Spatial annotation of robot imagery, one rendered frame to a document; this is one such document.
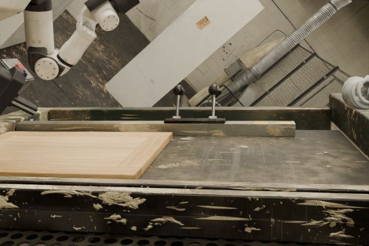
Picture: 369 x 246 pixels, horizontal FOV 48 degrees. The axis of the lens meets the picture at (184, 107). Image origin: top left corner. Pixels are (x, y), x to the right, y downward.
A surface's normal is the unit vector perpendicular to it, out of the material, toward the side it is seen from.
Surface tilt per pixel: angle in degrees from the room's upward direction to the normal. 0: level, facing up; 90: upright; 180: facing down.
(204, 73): 90
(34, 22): 90
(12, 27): 90
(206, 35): 90
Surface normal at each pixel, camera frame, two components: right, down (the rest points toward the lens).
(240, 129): -0.16, 0.15
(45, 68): 0.07, 0.40
